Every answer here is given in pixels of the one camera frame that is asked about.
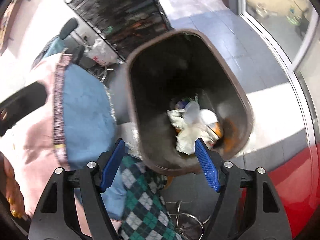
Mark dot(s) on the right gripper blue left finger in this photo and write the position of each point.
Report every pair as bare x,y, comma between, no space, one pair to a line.
110,163

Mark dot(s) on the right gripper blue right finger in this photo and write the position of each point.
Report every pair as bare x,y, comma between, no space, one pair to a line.
208,167

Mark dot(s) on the white paper bag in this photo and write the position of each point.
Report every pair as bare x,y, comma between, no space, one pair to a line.
187,137

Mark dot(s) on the yogurt drink bottle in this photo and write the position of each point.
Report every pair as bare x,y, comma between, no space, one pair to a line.
209,118

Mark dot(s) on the round white blue container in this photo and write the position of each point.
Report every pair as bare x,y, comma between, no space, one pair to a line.
192,110

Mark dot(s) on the orange peel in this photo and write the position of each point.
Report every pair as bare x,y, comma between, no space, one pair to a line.
229,139

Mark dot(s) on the white tissue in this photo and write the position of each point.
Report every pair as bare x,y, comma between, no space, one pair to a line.
176,118

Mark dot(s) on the brown trash bin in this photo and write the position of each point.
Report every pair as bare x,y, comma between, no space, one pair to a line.
179,66

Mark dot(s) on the person's left hand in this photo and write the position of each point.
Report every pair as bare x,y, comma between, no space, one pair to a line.
12,190

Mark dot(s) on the pink polka dot bedsheet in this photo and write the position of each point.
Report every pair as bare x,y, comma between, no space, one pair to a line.
36,144

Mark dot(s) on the green argyle cloth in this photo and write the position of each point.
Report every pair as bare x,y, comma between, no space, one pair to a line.
145,214

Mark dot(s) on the black tiered trolley cart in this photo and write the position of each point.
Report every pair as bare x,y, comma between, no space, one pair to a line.
123,24

